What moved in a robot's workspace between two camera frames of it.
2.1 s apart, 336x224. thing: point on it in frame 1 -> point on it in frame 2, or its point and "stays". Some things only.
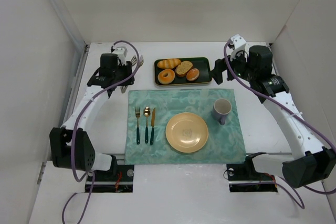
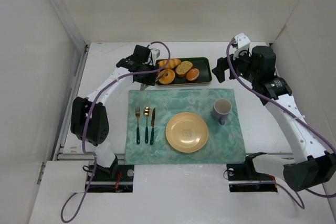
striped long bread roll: (169, 63) stays
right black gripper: (225, 66) stays
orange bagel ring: (167, 80) stays
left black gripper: (127, 69) -> (148, 77)
